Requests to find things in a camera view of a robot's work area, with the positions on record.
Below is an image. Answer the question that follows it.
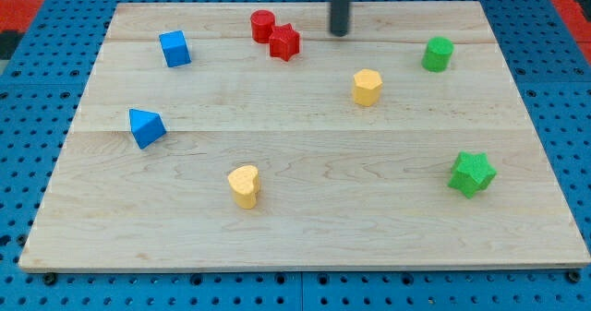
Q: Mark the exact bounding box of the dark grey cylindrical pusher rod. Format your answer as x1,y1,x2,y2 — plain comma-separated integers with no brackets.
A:
329,0,352,37

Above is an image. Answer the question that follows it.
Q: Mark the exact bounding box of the red star block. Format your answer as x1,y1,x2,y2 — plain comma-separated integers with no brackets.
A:
269,23,300,62

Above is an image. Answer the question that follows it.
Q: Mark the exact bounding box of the green star block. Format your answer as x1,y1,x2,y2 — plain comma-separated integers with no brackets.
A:
448,151,497,198

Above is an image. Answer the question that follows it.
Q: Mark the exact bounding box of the red cylinder block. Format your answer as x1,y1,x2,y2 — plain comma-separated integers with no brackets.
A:
250,9,275,43

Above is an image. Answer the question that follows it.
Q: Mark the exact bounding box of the yellow hexagon block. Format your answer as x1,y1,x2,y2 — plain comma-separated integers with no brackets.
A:
352,69,383,107

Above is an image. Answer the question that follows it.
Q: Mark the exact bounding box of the green cylinder block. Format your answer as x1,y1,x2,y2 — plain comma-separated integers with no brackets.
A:
421,36,454,72

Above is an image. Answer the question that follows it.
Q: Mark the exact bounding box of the blue cube block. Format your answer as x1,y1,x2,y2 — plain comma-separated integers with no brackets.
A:
159,30,191,67

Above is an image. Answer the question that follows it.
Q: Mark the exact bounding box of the light wooden board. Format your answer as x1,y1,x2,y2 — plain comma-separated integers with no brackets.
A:
18,1,590,273

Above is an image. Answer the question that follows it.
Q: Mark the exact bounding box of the yellow heart block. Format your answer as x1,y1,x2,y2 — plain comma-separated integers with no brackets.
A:
227,165,260,209

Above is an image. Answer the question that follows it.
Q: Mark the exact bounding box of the blue triangle block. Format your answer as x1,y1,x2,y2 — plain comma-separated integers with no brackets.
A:
128,109,166,150

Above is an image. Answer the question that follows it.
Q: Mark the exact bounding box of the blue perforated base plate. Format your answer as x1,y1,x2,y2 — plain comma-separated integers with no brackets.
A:
1,0,590,310

